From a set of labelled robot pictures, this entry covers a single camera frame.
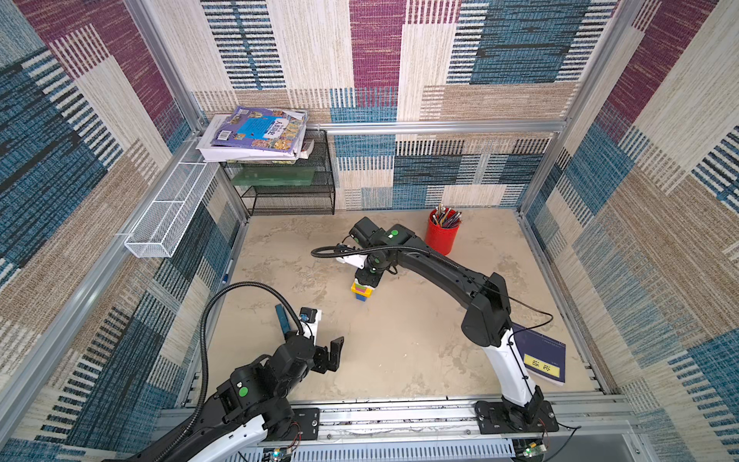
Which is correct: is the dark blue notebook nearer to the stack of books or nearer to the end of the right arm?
the end of the right arm

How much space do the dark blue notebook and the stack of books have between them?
0.86m

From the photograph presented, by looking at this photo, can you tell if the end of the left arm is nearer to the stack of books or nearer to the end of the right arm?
the end of the right arm

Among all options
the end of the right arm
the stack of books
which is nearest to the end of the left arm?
the end of the right arm

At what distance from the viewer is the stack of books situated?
0.79m

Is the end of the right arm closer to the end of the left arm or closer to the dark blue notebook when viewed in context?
the end of the left arm

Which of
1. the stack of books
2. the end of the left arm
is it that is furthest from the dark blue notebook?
the stack of books

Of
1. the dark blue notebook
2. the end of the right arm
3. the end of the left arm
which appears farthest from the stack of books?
the dark blue notebook

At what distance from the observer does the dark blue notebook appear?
2.65 ft
